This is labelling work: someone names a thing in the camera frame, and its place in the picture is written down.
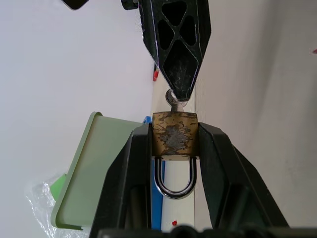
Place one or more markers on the small red dot sticker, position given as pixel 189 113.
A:
pixel 174 222

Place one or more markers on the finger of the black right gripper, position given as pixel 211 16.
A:
pixel 184 74

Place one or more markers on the clear crumpled plastic bag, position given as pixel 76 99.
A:
pixel 39 198

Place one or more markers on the pale green plastic tray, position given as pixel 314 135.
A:
pixel 99 161

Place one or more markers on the light green paper sheet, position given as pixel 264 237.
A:
pixel 58 187

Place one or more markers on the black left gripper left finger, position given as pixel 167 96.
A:
pixel 123 173

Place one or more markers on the small red cap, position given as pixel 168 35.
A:
pixel 155 75

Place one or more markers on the silver padlock key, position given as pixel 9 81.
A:
pixel 177 107

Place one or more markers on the black angular object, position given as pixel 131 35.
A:
pixel 74 3

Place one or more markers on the blue plastic object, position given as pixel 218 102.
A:
pixel 156 205

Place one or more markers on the brass padlock with steel shackle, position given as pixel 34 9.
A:
pixel 173 134

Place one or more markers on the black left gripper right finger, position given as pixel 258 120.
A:
pixel 223 173

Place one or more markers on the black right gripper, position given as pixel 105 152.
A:
pixel 130 3

